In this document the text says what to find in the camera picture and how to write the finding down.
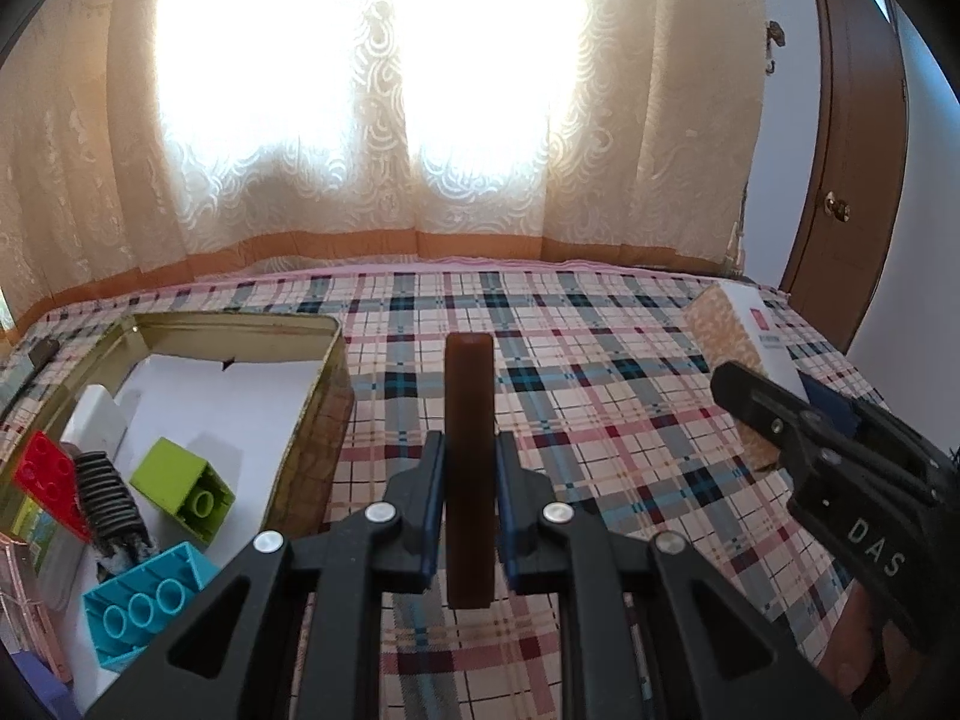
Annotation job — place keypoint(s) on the brass door knob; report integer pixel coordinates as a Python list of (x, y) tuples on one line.
[(838, 206)]

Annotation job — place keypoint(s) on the brown wooden door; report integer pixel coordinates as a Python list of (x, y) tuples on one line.
[(855, 127)]

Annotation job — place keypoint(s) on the green building block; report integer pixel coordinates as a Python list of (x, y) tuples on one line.
[(180, 484)]

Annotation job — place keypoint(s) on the plaid bedsheet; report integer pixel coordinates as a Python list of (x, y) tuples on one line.
[(600, 390)]

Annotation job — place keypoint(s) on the blue building block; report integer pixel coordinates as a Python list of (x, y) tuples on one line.
[(142, 604)]

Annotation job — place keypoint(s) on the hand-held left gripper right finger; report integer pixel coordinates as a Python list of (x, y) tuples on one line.
[(510, 517)]

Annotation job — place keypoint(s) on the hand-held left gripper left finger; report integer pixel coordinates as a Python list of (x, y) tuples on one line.
[(429, 517)]

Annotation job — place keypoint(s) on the red building block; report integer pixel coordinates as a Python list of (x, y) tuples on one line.
[(45, 476)]

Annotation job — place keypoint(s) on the white power adapter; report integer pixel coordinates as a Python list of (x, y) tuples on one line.
[(101, 416)]

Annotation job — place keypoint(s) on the gold metal tin tray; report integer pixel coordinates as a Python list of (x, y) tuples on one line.
[(315, 405)]

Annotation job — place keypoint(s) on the black smartphone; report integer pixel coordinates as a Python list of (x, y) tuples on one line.
[(43, 351)]

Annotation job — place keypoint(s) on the purple box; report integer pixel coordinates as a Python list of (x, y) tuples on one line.
[(41, 690)]

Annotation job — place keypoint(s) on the white paper sheet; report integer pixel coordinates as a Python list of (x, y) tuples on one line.
[(247, 405)]

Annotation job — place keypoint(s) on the white cardboard box red label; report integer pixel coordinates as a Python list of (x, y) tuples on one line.
[(739, 349)]

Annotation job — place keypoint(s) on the black hair claw clip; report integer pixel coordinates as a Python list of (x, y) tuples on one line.
[(112, 502)]

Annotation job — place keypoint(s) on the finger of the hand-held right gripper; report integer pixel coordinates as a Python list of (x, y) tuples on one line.
[(832, 405), (825, 480)]

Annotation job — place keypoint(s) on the brown wooden block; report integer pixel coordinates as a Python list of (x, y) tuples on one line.
[(469, 465)]

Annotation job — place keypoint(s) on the person's right hand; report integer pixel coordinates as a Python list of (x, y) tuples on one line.
[(847, 652)]

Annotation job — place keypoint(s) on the beige patterned curtain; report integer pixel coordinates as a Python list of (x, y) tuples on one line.
[(90, 127)]

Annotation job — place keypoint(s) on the copper framed box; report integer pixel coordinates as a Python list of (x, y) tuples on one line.
[(22, 592)]

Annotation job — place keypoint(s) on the clear plastic case green label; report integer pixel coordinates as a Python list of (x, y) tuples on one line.
[(45, 551)]

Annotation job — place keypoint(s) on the metal wall hook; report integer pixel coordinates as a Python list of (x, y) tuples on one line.
[(775, 41)]

